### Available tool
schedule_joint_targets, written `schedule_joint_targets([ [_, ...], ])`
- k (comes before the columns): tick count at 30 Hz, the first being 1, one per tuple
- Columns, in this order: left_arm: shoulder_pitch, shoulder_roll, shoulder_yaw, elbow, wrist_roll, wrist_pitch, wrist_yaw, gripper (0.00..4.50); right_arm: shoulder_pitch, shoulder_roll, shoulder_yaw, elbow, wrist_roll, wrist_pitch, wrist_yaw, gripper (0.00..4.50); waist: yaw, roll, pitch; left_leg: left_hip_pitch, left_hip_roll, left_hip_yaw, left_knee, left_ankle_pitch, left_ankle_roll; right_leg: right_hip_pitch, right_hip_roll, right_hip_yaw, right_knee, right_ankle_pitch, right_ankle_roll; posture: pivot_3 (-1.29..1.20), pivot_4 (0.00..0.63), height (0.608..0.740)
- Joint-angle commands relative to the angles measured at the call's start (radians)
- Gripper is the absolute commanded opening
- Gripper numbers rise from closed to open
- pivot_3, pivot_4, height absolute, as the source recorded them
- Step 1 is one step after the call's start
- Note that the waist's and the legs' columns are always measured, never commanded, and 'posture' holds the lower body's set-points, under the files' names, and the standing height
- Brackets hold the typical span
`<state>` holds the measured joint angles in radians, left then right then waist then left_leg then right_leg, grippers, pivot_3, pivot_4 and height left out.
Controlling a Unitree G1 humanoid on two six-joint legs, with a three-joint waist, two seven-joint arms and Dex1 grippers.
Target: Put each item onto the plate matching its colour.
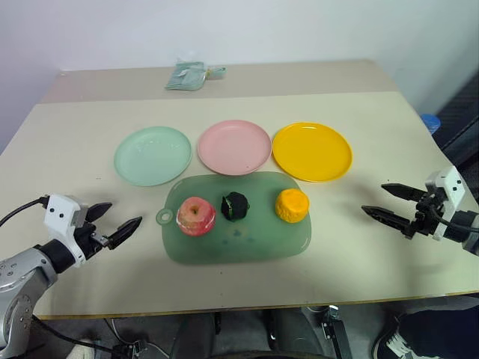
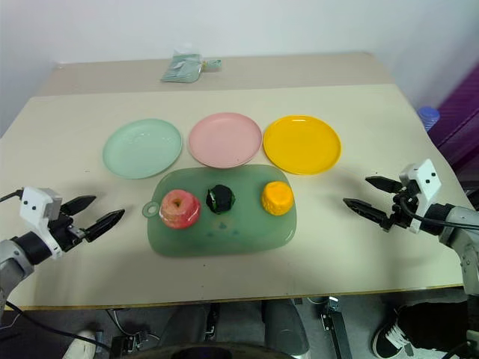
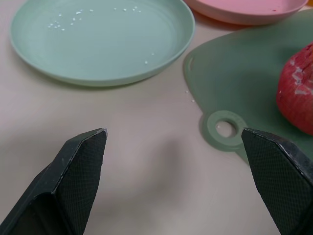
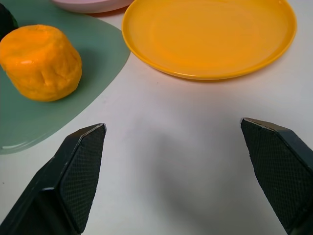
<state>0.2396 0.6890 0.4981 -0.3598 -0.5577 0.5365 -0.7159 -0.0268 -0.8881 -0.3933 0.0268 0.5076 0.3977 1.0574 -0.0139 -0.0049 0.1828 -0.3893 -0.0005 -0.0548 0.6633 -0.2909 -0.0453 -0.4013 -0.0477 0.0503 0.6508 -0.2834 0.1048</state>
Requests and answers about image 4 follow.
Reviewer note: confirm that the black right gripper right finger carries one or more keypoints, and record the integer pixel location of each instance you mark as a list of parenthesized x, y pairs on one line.
[(281, 171)]

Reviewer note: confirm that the orange dough lump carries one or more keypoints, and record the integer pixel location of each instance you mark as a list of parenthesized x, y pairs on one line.
[(41, 63)]

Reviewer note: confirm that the dark object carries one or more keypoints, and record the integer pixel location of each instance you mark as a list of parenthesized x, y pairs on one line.
[(6, 19)]

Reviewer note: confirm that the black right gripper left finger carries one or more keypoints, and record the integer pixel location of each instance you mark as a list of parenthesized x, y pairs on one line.
[(73, 176)]

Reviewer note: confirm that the green plate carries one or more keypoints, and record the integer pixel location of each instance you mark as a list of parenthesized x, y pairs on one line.
[(97, 61)]

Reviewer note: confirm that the pink plate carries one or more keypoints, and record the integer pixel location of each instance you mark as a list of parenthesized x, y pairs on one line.
[(93, 5)]

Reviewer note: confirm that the yellow round plate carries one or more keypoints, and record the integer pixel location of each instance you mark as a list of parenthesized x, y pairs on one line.
[(210, 36)]

